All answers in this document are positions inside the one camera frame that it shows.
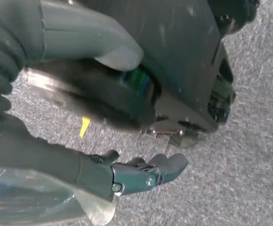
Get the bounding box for yellow floor tape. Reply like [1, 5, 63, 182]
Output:
[79, 116, 91, 140]

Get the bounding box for clear plastic flap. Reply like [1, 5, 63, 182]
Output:
[0, 167, 116, 226]

